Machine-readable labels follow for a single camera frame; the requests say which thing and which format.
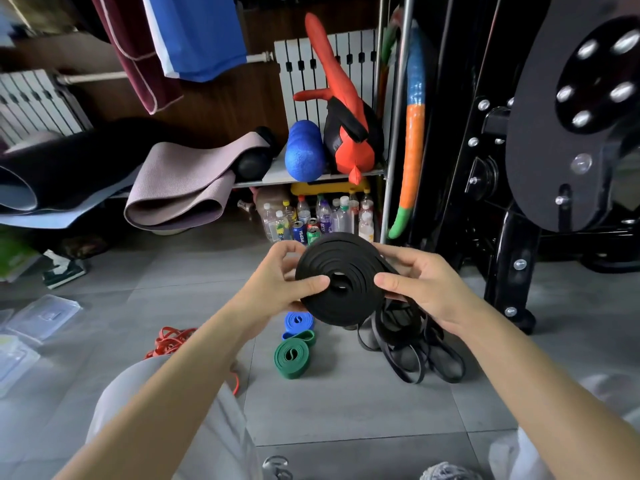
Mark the person's left hand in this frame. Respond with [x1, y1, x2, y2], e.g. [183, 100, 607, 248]
[232, 241, 331, 340]

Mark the person's right hand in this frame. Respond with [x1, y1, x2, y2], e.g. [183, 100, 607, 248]
[373, 243, 483, 336]

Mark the black resistance band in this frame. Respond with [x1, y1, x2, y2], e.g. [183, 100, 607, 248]
[294, 232, 467, 385]

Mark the person's right forearm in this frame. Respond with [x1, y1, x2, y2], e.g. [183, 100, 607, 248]
[450, 305, 640, 480]

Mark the person's left forearm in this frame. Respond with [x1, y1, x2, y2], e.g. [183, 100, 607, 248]
[52, 300, 262, 480]

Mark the blue rolled resistance band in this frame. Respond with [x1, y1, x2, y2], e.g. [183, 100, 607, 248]
[282, 311, 316, 341]

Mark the green rolled resistance band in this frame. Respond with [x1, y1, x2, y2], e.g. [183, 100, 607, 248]
[273, 330, 317, 381]

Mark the group of plastic bottles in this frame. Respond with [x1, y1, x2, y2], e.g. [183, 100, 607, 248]
[259, 192, 376, 245]

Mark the blue foam roller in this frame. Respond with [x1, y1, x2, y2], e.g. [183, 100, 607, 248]
[284, 120, 329, 183]

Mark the black massage ball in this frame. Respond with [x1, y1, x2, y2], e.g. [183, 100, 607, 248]
[234, 126, 279, 184]

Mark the blue orange green foam stick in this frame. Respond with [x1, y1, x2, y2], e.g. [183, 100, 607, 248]
[387, 19, 427, 241]

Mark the orange resistance band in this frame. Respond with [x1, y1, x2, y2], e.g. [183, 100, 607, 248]
[144, 327, 241, 396]

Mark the pinkish grey yoga mat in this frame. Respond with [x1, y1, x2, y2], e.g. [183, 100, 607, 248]
[123, 132, 271, 232]

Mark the silver metal pole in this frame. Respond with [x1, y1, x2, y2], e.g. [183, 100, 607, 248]
[379, 0, 416, 245]

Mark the red and black punching toy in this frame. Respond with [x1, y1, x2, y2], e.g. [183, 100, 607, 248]
[293, 13, 385, 186]

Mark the person's left leg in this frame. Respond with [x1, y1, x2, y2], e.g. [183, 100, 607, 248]
[85, 355, 264, 480]

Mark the clear glass object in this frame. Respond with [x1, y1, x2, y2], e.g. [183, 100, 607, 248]
[261, 455, 294, 480]

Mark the grey yarn ball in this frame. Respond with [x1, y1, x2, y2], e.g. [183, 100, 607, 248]
[419, 461, 484, 480]

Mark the black round machine plate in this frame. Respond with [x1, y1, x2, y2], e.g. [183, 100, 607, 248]
[504, 0, 640, 234]

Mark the white radiator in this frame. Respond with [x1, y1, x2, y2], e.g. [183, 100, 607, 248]
[0, 69, 94, 146]
[273, 29, 397, 141]

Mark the dark packet with white paper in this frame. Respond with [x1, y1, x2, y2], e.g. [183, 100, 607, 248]
[42, 249, 89, 290]

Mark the light blue mat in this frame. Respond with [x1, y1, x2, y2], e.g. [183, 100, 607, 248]
[0, 164, 143, 230]

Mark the black rolled yoga mat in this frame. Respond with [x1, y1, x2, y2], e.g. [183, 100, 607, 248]
[0, 117, 168, 216]

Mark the clear plastic box lid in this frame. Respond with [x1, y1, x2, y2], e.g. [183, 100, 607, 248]
[4, 294, 83, 346]

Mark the blue garment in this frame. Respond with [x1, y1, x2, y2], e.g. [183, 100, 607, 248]
[141, 0, 249, 84]

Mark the maroon towel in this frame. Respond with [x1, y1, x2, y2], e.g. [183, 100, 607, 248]
[89, 0, 184, 116]

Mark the green booklet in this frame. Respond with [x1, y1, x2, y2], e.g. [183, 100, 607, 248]
[0, 234, 42, 283]

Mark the white pipe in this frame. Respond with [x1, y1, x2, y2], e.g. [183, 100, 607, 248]
[54, 52, 275, 86]

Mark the clear plastic box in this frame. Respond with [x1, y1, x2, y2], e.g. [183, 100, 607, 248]
[0, 335, 41, 398]

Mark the black gym machine frame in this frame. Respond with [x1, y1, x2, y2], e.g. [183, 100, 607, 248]
[399, 0, 640, 336]

